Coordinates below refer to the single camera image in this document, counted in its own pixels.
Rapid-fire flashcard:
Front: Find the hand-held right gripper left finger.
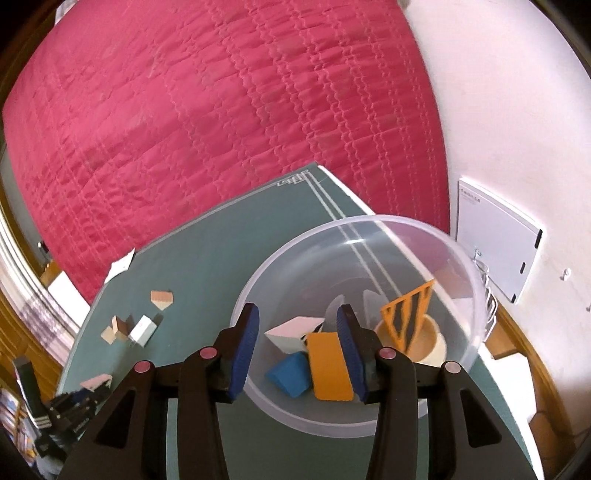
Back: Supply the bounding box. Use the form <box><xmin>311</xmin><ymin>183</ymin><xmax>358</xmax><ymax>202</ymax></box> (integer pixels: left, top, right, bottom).
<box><xmin>60</xmin><ymin>303</ymin><xmax>260</xmax><ymax>480</ymax></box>

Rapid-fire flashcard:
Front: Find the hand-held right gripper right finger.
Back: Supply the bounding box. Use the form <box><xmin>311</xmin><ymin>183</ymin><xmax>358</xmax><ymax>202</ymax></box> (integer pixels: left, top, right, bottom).
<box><xmin>336</xmin><ymin>304</ymin><xmax>539</xmax><ymax>480</ymax></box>

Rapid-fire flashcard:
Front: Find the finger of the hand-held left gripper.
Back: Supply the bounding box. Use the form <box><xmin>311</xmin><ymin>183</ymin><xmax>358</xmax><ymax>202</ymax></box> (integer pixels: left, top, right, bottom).
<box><xmin>58</xmin><ymin>387</ymin><xmax>112</xmax><ymax>408</ymax></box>

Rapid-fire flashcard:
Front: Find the pink white wooden block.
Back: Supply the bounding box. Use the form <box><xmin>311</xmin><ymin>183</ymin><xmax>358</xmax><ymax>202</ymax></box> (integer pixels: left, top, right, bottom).
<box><xmin>80</xmin><ymin>373</ymin><xmax>113</xmax><ymax>392</ymax></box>

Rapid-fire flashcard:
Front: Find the small orange striped wedge block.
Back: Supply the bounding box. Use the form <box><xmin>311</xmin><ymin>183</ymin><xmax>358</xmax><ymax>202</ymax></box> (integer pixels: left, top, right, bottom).
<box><xmin>306</xmin><ymin>332</ymin><xmax>355</xmax><ymax>401</ymax></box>

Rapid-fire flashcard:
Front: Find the blue wedge block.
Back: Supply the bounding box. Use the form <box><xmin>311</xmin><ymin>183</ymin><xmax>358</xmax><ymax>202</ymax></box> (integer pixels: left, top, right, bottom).
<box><xmin>265</xmin><ymin>352</ymin><xmax>311</xmax><ymax>398</ymax></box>

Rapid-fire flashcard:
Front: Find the large orange striped wedge block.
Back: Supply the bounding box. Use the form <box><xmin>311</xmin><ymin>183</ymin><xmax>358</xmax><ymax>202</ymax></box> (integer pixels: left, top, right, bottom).
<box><xmin>380</xmin><ymin>279</ymin><xmax>435</xmax><ymax>356</ymax></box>

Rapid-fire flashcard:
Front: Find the cream wooden block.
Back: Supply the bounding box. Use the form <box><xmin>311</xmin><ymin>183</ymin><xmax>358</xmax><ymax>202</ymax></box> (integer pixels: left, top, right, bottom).
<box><xmin>100</xmin><ymin>315</ymin><xmax>122</xmax><ymax>344</ymax></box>

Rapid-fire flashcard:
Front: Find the white bowl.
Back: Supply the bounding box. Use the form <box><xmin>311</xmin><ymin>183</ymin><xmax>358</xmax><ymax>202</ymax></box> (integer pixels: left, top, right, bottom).
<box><xmin>373</xmin><ymin>315</ymin><xmax>447</xmax><ymax>368</ymax></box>

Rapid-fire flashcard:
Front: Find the white grey wooden block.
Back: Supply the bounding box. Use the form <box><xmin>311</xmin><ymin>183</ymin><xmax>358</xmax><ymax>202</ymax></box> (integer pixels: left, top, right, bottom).
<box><xmin>128</xmin><ymin>315</ymin><xmax>158</xmax><ymax>348</ymax></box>

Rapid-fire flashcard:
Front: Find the clear plastic basin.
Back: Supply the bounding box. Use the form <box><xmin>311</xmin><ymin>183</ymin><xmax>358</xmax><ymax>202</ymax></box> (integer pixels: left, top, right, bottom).
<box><xmin>229</xmin><ymin>215</ymin><xmax>489</xmax><ymax>438</ymax></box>

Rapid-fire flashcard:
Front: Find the brown wooden door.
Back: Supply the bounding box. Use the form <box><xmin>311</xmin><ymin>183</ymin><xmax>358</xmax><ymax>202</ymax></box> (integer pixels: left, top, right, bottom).
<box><xmin>0</xmin><ymin>295</ymin><xmax>61</xmax><ymax>402</ymax></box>

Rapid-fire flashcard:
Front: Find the green table mat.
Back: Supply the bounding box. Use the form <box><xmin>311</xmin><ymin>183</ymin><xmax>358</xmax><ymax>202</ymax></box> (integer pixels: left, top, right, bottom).
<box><xmin>58</xmin><ymin>161</ymin><xmax>546</xmax><ymax>480</ymax></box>

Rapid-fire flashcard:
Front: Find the white wooden cabinet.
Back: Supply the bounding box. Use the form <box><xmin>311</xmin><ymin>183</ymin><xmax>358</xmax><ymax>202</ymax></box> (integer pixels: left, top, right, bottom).
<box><xmin>39</xmin><ymin>258</ymin><xmax>92</xmax><ymax>317</ymax></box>

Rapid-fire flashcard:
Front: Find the pale patterned curtain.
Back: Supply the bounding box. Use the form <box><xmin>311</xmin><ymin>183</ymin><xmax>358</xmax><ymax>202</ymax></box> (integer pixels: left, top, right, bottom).
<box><xmin>0</xmin><ymin>203</ymin><xmax>79</xmax><ymax>352</ymax></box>

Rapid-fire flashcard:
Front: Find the white paper sheet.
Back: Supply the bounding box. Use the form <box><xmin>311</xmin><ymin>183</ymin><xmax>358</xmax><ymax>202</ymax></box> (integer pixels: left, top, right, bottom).
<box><xmin>104</xmin><ymin>248</ymin><xmax>136</xmax><ymax>284</ymax></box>

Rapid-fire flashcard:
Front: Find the brown wooden furniture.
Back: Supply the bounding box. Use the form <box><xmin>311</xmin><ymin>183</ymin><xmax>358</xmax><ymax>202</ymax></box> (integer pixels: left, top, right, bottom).
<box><xmin>478</xmin><ymin>302</ymin><xmax>571</xmax><ymax>467</ymax></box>

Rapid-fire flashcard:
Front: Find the red quilted blanket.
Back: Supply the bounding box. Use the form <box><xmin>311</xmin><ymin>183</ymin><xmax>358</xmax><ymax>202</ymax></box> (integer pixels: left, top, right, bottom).
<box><xmin>2</xmin><ymin>0</ymin><xmax>451</xmax><ymax>305</ymax></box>

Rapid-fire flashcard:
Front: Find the white wall box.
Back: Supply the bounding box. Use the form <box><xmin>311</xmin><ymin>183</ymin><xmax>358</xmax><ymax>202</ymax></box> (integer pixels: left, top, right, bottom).
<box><xmin>457</xmin><ymin>179</ymin><xmax>543</xmax><ymax>304</ymax></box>

